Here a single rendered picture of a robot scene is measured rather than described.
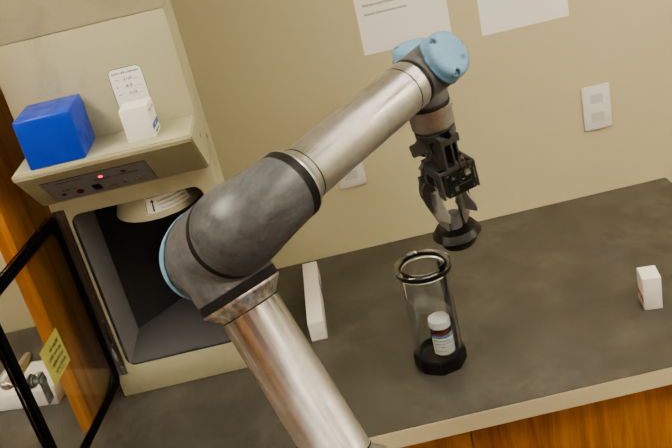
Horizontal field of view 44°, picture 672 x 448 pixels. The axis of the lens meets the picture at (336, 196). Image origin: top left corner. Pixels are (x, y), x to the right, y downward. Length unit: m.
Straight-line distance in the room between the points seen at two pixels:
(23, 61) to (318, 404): 0.83
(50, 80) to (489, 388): 0.98
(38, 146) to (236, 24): 0.64
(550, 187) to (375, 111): 1.16
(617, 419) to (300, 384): 0.79
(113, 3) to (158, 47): 0.11
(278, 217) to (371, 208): 1.15
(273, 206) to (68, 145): 0.60
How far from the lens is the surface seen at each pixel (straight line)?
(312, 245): 2.16
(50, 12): 1.56
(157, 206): 1.67
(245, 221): 0.98
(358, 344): 1.79
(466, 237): 1.54
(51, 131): 1.50
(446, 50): 1.20
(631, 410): 1.71
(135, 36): 1.54
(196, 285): 1.09
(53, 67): 1.58
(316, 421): 1.10
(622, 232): 2.05
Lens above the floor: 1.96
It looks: 24 degrees down
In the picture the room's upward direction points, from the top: 14 degrees counter-clockwise
